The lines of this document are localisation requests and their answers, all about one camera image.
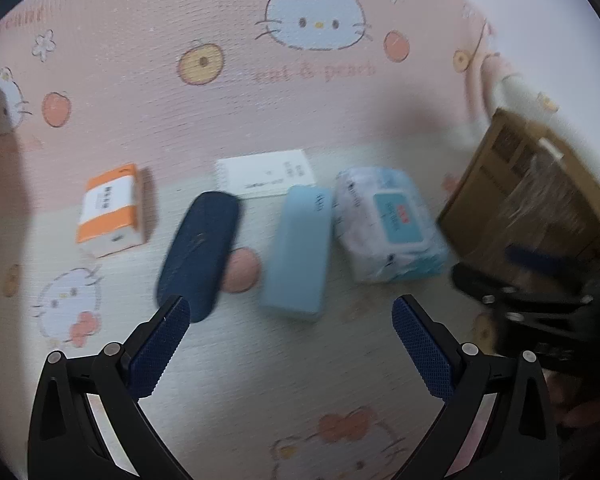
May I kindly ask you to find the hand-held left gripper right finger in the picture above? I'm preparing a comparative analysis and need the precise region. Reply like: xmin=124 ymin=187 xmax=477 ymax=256
xmin=391 ymin=294 xmax=563 ymax=480

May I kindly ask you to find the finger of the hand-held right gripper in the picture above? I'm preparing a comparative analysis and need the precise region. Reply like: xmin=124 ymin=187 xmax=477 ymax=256
xmin=505 ymin=244 xmax=593 ymax=303
xmin=451 ymin=264 xmax=523 ymax=323

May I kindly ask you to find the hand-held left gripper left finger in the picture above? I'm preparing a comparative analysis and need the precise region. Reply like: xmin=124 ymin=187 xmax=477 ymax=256
xmin=27 ymin=295 xmax=192 ymax=480

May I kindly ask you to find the brown cardboard box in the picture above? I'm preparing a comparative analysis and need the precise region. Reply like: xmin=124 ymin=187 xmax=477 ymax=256
xmin=436 ymin=107 xmax=600 ymax=291

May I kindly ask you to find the dark blue denim glasses case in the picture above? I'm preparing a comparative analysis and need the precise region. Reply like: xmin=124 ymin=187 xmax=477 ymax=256
xmin=155 ymin=191 xmax=242 ymax=323

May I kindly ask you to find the blue and white wet wipes pack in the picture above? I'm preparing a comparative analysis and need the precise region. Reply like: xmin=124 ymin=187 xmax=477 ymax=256
xmin=332 ymin=166 xmax=451 ymax=283

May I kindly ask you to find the orange and white tissue pack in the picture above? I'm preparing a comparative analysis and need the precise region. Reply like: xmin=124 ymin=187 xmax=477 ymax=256
xmin=76 ymin=162 xmax=148 ymax=258

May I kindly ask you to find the light blue glasses case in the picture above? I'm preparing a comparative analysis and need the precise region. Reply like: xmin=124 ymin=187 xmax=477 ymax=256
xmin=260 ymin=185 xmax=335 ymax=322

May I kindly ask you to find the white spiral notepad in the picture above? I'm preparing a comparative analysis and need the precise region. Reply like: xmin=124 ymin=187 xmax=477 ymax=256
xmin=214 ymin=149 xmax=317 ymax=200

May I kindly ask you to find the pink cartoon cat printed blanket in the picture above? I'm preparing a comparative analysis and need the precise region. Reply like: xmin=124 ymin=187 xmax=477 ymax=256
xmin=0 ymin=0 xmax=600 ymax=480

